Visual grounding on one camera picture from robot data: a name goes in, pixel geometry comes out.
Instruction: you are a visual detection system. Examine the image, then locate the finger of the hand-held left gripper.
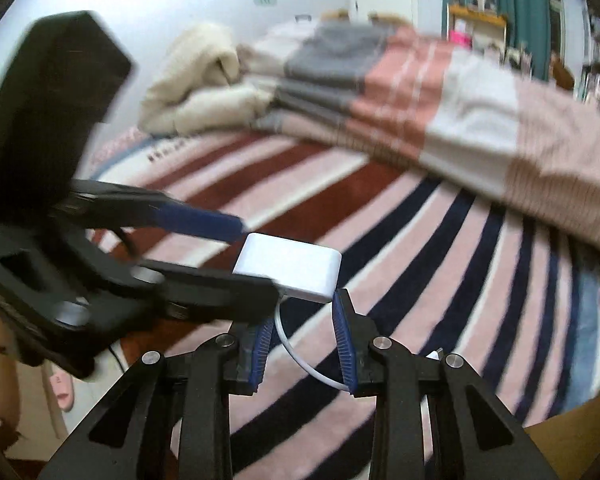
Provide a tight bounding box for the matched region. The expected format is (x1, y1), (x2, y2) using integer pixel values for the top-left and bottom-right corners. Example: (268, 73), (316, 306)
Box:
(55, 180), (247, 244)
(0, 220), (282, 381)

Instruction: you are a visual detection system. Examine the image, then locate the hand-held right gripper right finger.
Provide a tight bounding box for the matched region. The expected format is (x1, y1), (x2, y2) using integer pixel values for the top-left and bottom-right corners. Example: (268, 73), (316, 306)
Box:
(331, 287), (556, 480)

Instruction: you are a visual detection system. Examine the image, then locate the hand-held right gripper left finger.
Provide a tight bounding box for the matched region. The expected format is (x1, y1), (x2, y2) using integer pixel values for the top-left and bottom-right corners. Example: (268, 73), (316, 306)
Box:
(37, 316), (277, 480)

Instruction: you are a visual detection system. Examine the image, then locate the white cable adapter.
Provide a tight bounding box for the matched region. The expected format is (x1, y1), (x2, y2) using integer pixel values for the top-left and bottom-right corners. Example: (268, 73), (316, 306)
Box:
(232, 232), (443, 392)

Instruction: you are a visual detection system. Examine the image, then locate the brown cardboard box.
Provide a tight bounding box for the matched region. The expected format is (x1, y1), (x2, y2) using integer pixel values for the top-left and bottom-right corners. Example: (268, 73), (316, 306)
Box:
(522, 400), (600, 480)

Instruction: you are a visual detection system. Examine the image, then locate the cream fleece blanket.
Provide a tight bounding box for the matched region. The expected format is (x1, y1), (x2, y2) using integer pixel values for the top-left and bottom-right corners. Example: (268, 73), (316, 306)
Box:
(139, 22), (276, 136)

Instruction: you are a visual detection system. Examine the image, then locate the pink slipper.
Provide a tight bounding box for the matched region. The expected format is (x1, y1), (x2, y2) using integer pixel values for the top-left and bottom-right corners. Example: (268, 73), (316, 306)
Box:
(47, 370), (76, 413)

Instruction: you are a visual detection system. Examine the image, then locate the pink grey striped duvet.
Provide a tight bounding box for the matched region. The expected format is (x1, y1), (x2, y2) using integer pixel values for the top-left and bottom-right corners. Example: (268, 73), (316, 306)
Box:
(237, 22), (600, 261)

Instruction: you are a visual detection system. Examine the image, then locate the yellow shelf unit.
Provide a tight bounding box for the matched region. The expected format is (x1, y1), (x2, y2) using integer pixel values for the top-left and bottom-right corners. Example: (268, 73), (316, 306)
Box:
(447, 4), (508, 56)

